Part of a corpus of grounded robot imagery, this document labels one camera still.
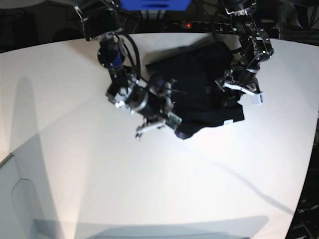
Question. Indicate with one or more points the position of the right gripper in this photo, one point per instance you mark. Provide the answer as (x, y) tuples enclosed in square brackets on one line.
[(154, 103)]

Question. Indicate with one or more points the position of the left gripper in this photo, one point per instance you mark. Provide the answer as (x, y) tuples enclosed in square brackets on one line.
[(237, 86)]

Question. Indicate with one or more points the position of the black T-shirt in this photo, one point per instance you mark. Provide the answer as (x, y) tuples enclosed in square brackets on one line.
[(196, 96)]

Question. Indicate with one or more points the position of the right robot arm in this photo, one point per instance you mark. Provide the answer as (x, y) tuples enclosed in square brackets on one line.
[(119, 54)]

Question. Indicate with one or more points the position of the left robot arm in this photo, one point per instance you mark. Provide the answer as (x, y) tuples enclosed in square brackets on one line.
[(255, 47)]

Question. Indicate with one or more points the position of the black power strip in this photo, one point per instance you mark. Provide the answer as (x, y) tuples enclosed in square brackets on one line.
[(199, 27)]

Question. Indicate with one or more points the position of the blue plastic box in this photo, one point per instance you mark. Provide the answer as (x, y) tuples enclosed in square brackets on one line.
[(178, 5)]

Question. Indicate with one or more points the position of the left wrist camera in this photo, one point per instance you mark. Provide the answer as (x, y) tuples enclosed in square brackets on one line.
[(257, 99)]

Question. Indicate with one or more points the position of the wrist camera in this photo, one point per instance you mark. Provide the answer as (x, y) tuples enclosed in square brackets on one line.
[(257, 99), (173, 121)]

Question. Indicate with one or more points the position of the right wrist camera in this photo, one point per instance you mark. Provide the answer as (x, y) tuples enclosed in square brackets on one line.
[(173, 121)]

